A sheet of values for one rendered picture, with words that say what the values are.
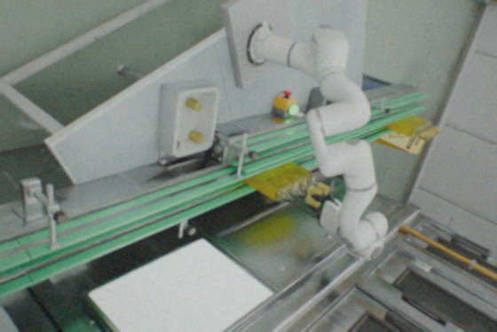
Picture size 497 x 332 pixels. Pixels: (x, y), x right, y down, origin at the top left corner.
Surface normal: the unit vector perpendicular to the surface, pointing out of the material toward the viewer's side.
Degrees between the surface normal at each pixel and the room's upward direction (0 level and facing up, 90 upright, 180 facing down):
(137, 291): 90
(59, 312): 90
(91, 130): 0
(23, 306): 90
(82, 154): 0
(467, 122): 90
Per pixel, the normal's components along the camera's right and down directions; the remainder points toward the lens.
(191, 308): 0.18, -0.88
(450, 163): -0.66, 0.23
